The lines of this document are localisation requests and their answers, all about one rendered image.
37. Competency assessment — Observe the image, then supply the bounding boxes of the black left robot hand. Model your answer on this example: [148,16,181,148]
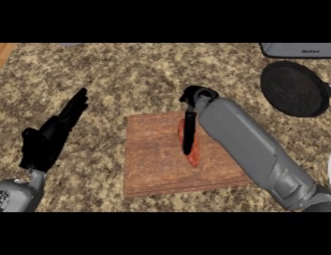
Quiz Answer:
[17,87,89,173]

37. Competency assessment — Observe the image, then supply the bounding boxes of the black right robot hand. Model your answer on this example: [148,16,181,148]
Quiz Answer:
[178,85,219,156]

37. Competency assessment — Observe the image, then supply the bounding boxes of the orange sweet potato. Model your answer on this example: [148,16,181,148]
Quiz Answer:
[175,118,203,168]

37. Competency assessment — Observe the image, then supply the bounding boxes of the brown wooden cutting board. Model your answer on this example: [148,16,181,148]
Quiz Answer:
[123,111,252,199]

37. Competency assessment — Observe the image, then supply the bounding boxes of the black frying pan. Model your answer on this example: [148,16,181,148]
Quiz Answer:
[258,60,331,119]

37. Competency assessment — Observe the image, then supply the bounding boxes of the grey appliance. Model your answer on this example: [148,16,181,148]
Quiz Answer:
[258,43,331,60]

